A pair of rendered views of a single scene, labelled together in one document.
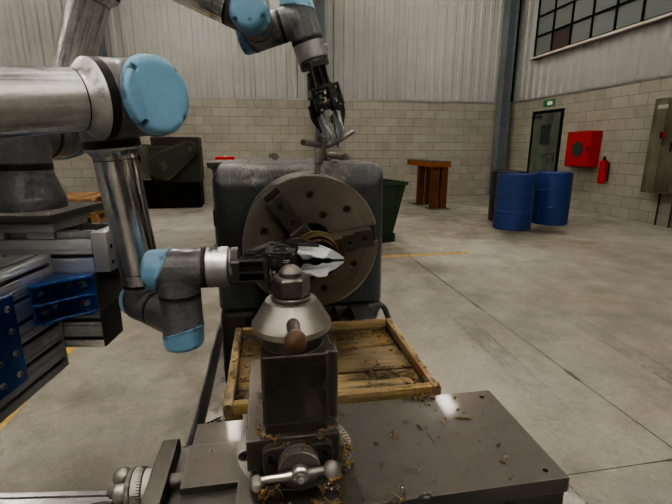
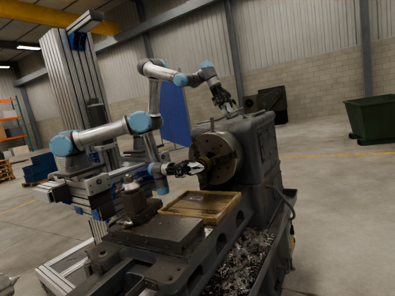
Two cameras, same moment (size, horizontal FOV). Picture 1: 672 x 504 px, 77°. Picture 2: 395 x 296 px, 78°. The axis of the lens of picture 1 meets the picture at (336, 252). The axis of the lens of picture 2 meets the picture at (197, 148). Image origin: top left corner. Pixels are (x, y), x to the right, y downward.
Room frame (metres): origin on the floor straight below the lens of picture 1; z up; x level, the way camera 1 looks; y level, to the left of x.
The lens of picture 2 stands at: (-0.11, -0.84, 1.41)
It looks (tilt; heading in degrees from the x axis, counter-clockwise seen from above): 10 degrees down; 43
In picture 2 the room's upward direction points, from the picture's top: 11 degrees counter-clockwise
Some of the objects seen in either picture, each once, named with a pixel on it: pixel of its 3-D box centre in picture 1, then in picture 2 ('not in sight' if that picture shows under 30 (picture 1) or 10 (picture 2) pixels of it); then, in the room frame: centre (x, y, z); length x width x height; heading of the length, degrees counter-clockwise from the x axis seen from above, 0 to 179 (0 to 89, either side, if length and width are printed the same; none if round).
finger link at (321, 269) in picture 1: (321, 270); (195, 171); (0.78, 0.03, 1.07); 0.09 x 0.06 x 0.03; 98
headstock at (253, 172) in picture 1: (291, 220); (237, 144); (1.39, 0.15, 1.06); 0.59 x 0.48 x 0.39; 9
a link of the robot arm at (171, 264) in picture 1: (176, 270); (158, 169); (0.74, 0.29, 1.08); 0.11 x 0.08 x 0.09; 98
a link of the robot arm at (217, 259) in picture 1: (220, 265); (168, 168); (0.76, 0.21, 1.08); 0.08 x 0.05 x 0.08; 8
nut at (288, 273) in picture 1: (290, 281); (127, 177); (0.40, 0.04, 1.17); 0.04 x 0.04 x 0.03
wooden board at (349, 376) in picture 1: (324, 361); (200, 205); (0.76, 0.02, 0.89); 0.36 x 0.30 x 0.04; 99
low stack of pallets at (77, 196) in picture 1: (81, 207); not in sight; (7.77, 4.69, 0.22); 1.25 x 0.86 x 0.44; 13
